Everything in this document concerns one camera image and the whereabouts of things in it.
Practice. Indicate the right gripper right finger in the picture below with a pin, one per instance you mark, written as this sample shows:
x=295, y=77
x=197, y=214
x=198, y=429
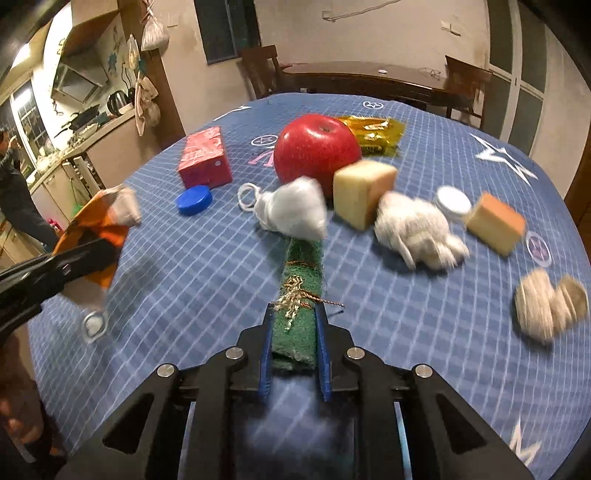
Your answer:
x=323, y=356

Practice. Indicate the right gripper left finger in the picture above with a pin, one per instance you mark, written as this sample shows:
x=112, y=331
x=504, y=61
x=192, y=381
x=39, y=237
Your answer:
x=266, y=357

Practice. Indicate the green scouring pad roll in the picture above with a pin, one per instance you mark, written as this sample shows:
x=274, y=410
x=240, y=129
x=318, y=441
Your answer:
x=294, y=332

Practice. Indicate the orange paper wrapper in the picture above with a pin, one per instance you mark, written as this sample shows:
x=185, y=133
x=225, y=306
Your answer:
x=108, y=216

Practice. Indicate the white cloth pouch with string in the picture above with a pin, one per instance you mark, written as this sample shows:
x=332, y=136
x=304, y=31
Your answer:
x=296, y=209

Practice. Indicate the white cloth ball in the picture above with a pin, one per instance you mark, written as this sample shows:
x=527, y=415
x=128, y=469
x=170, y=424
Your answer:
x=419, y=232

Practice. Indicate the person's left hand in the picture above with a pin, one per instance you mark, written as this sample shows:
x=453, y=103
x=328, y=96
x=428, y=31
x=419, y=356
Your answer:
x=22, y=412

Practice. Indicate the person in kitchen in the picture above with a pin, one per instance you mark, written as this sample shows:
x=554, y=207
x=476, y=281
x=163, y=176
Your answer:
x=17, y=205

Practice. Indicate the kitchen counter cabinet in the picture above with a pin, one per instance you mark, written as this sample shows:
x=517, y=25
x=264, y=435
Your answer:
x=103, y=160

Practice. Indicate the blue checkered tablecloth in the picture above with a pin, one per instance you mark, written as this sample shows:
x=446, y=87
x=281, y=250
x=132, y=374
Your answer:
x=187, y=286

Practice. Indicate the pale yellow sponge block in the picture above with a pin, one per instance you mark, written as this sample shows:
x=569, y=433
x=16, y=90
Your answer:
x=358, y=188

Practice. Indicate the blue bottle cap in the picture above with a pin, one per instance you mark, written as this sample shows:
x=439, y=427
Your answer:
x=194, y=200

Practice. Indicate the white bottle cap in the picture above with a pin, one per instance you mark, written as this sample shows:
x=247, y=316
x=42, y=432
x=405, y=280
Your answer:
x=453, y=202

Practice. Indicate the electric kettle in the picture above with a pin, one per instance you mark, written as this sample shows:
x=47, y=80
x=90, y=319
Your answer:
x=116, y=101

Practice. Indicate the red apple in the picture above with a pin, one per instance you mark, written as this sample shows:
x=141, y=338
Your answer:
x=315, y=146

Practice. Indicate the orange-topped sponge block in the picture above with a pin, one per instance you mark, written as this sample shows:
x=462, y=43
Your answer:
x=496, y=224

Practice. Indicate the red drink carton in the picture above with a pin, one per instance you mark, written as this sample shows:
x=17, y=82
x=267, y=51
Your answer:
x=204, y=160

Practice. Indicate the yellow plastic wrapper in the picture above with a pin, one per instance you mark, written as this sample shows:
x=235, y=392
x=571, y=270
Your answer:
x=376, y=136

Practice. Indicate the white plastic bag hanging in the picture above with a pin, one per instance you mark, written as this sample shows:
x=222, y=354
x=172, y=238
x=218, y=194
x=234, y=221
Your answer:
x=155, y=34

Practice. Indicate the dark wooden dining table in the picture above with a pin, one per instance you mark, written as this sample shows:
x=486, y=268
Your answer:
x=374, y=79

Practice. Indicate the left wooden chair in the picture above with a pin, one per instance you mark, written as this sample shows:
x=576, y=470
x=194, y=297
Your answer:
x=263, y=69

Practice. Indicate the wooden chair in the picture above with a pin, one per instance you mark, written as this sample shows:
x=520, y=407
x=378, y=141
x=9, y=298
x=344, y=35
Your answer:
x=263, y=69
x=466, y=82

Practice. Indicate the right wooden chair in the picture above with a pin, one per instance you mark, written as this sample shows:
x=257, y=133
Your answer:
x=466, y=82

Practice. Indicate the glass panel door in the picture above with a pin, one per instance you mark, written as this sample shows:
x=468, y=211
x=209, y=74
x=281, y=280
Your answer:
x=514, y=98

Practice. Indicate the hanging cloth on wall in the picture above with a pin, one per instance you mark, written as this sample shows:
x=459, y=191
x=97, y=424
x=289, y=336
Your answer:
x=147, y=112

